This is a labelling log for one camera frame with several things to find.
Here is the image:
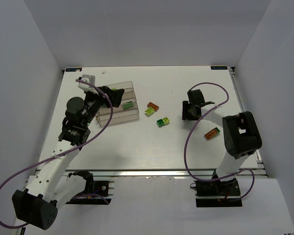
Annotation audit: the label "green 2x4 lego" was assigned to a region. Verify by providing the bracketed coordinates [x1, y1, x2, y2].
[122, 101, 134, 110]

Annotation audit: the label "lime small lego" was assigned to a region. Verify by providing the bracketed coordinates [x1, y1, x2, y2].
[162, 117, 170, 125]

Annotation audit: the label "dark green 2x2 lego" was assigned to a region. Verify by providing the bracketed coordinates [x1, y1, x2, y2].
[156, 119, 165, 127]

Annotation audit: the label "orange lego plate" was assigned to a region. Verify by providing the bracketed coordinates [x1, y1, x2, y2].
[147, 102, 159, 112]

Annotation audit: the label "lime green 2x2 lego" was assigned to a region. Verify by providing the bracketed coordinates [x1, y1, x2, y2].
[145, 107, 155, 117]

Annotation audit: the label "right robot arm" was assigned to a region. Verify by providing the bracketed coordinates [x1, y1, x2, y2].
[182, 89, 262, 182]

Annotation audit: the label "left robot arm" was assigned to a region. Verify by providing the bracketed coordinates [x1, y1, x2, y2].
[12, 86, 124, 230]

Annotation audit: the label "orange lego with green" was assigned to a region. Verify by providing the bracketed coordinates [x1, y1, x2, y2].
[204, 127, 221, 141]

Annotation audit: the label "table corner label left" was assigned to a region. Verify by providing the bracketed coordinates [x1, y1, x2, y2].
[65, 68, 82, 72]

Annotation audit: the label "table corner label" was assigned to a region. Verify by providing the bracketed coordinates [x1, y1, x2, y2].
[210, 66, 228, 70]
[65, 68, 82, 72]

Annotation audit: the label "table corner label right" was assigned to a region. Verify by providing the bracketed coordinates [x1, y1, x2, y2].
[210, 66, 228, 70]

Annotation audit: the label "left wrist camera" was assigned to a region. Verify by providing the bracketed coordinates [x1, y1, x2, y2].
[76, 74, 97, 94]

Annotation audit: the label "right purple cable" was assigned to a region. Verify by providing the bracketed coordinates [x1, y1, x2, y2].
[184, 82, 255, 203]

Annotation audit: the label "purple cable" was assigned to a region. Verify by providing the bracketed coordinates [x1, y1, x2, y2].
[0, 78, 114, 229]
[184, 82, 255, 203]

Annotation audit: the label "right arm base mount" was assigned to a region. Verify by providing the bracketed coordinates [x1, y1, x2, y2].
[190, 179, 243, 208]

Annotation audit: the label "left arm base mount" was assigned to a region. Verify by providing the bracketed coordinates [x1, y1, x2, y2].
[66, 170, 115, 205]

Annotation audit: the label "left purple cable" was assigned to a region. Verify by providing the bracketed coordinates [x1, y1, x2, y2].
[0, 78, 114, 229]

